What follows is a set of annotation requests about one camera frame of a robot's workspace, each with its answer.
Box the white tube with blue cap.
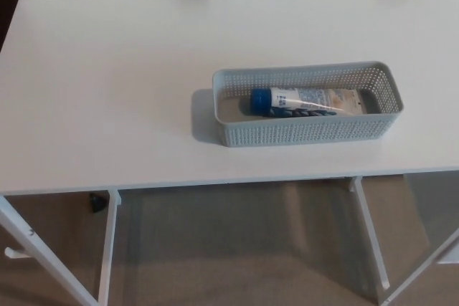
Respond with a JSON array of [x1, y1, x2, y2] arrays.
[[250, 87, 364, 118]]

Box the grey perforated plastic basket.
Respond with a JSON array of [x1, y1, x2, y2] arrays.
[[212, 60, 405, 148]]

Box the small black floor object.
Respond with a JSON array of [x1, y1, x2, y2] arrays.
[[88, 193, 108, 214]]

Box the dark brown cabinet edge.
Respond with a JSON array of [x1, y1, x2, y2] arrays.
[[0, 0, 19, 57]]

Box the white table frame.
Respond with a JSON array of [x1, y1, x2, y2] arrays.
[[0, 173, 459, 306]]

